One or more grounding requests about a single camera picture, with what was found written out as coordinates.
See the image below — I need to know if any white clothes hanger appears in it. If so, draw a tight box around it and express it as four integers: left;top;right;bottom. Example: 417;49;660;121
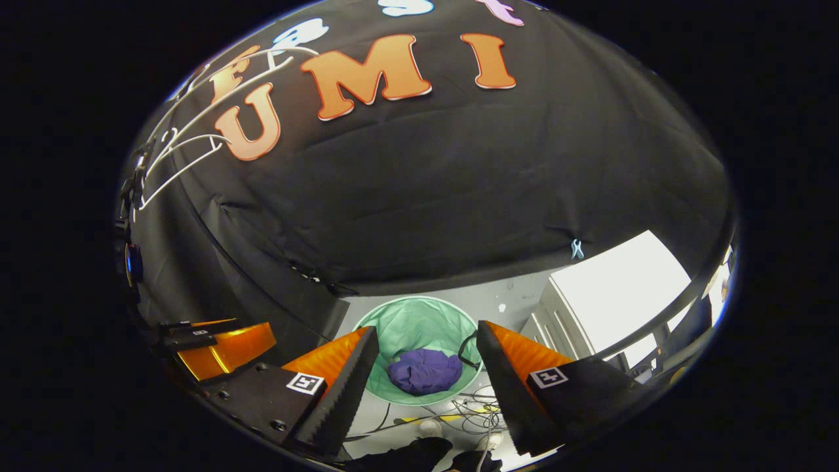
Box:
154;43;322;148
134;128;233;212

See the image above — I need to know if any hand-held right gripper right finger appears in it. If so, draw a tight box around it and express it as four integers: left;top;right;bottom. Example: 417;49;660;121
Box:
475;320;646;458

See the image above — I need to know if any tangle of floor cables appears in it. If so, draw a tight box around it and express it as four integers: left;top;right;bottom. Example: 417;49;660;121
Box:
347;385;509;443

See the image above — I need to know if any dark cloth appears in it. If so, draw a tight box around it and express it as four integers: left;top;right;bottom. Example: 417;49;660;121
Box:
347;437;454;472
452;450;504;472

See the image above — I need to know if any green laundry hamper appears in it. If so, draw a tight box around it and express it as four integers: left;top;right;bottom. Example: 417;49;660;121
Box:
352;295;484;407

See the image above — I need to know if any dark device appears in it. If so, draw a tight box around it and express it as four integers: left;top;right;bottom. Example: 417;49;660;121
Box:
123;241;144;286

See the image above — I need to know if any black backdrop cloth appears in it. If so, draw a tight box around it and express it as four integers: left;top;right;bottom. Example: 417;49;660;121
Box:
118;0;735;342

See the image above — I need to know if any purple ribbed shirt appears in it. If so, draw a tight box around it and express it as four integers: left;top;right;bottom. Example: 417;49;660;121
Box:
387;349;463;397

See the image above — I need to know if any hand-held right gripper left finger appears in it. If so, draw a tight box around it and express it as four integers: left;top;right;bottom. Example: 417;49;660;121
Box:
200;326;381;460

